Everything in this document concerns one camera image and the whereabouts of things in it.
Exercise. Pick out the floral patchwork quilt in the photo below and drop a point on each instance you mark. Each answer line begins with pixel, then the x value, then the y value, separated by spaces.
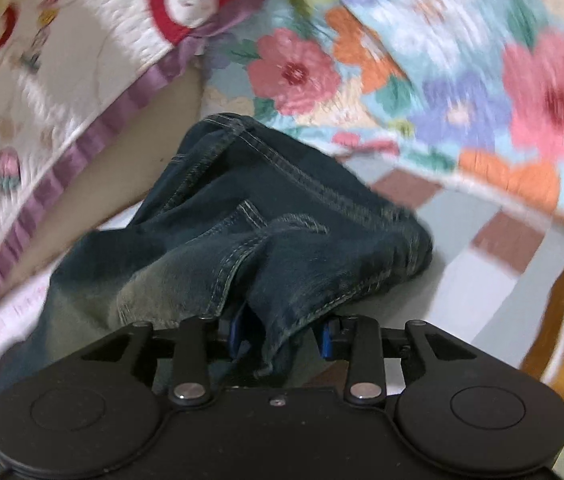
pixel 412 60

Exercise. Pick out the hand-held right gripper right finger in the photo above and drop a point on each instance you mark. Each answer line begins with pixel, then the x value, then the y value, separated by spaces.
pixel 326 344

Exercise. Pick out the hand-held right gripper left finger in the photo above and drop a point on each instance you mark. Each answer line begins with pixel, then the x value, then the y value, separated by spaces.
pixel 238 334

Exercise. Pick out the dark blue denim jeans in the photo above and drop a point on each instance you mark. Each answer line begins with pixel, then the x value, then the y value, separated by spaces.
pixel 282 240

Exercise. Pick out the brown and grey checkered sheet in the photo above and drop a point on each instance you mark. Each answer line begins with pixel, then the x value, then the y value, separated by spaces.
pixel 492 280

